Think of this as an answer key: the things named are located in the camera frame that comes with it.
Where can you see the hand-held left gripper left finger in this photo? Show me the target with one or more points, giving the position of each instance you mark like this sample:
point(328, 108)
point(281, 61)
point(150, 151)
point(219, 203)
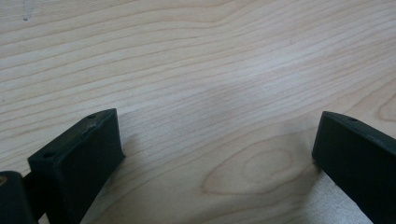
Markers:
point(77, 161)

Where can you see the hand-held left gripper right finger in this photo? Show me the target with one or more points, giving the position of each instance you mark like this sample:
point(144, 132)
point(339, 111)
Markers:
point(358, 161)

